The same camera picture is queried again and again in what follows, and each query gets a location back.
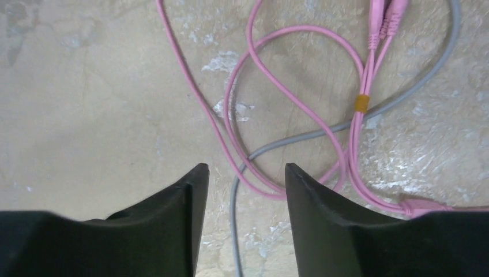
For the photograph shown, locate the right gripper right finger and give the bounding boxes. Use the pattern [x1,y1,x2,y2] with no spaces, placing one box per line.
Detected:
[285,163,488,276]

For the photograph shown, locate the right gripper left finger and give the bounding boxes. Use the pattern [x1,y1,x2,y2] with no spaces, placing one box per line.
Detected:
[1,163,209,276]

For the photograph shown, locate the pink headphones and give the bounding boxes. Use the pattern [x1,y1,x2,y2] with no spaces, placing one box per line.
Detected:
[155,0,489,219]

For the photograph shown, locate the white usb cable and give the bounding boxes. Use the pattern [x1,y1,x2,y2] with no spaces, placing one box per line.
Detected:
[229,0,462,277]

